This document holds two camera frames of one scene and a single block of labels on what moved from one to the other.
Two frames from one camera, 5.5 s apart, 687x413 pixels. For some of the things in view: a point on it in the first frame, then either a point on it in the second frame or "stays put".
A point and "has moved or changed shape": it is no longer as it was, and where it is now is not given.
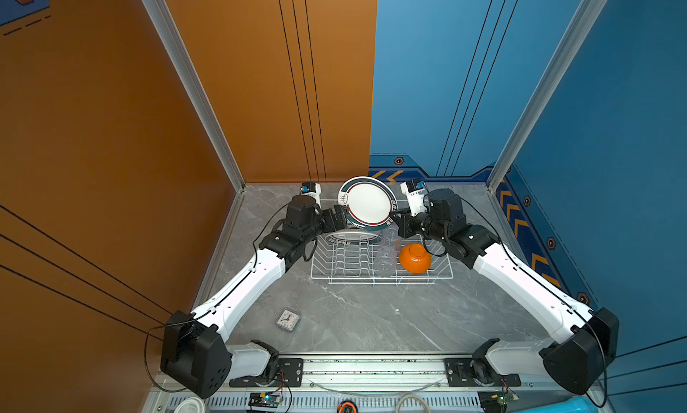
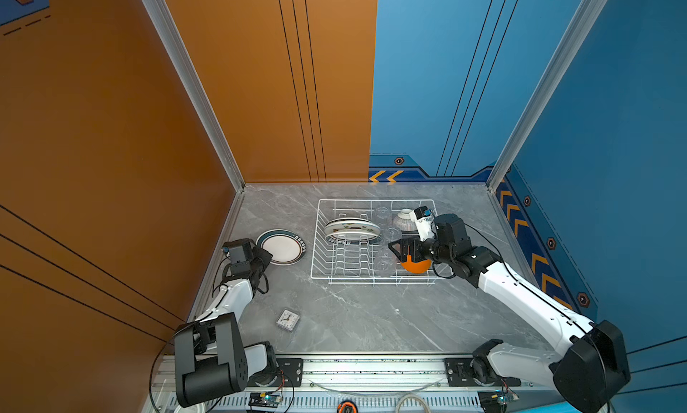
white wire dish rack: [378, 257] stays put
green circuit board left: [266, 400] stays put
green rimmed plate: [352, 238] stays put
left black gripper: [340, 219] -> [263, 257]
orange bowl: [414, 257] stays put
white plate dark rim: [370, 202] has moved or changed shape
